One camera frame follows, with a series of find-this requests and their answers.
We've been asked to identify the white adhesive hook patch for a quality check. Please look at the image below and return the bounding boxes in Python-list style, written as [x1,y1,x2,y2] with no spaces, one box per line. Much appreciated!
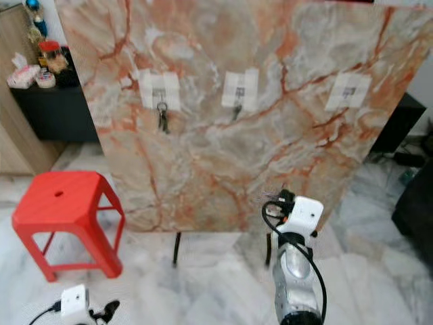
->
[221,67,260,113]
[324,72,372,112]
[138,69,182,112]

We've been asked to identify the red plastic stool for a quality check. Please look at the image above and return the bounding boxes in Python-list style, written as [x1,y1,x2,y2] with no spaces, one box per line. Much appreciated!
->
[11,170,127,283]

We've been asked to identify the large black bag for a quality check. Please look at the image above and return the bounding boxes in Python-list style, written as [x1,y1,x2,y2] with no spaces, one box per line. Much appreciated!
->
[390,159,433,270]

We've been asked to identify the dark hanging key bunch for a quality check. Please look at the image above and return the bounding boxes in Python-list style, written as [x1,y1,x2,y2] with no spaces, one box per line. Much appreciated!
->
[156,100,170,135]

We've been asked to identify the light wood cabinet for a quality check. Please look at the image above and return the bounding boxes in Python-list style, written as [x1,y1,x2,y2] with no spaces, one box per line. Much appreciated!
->
[0,3,60,177]

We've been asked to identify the pink tissue box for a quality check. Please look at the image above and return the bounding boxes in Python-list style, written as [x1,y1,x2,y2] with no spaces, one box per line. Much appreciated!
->
[7,53,41,89]

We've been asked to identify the white tape roll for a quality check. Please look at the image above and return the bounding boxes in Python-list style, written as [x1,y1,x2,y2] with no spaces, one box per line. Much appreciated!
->
[35,70,57,89]

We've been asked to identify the gold trophy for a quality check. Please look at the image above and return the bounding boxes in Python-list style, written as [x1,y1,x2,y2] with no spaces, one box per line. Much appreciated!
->
[30,27,45,67]

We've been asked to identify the black rectangular case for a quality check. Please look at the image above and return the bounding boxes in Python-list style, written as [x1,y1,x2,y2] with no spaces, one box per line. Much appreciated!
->
[55,68,81,89]

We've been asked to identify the red lid snack jar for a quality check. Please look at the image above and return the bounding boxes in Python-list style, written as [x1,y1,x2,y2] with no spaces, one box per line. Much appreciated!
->
[39,40,69,74]

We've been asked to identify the blue globe trophy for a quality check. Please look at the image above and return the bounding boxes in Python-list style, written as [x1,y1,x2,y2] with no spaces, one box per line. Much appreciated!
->
[25,0,49,38]

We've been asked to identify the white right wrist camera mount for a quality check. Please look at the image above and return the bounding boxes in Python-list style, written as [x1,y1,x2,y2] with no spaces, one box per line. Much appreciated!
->
[277,196,325,246]

